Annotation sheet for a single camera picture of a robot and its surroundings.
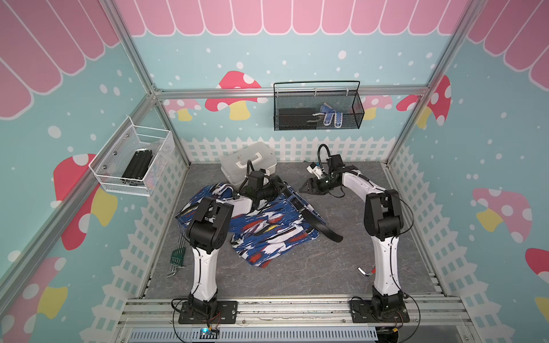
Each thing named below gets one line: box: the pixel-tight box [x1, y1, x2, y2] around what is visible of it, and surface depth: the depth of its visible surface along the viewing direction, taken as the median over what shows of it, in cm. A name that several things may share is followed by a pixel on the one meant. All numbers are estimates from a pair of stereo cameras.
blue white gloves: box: [311, 102, 344, 129], surface depth 83 cm
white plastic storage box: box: [220, 141, 278, 189], surface depth 108 cm
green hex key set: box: [166, 235, 186, 278], surface depth 85 cm
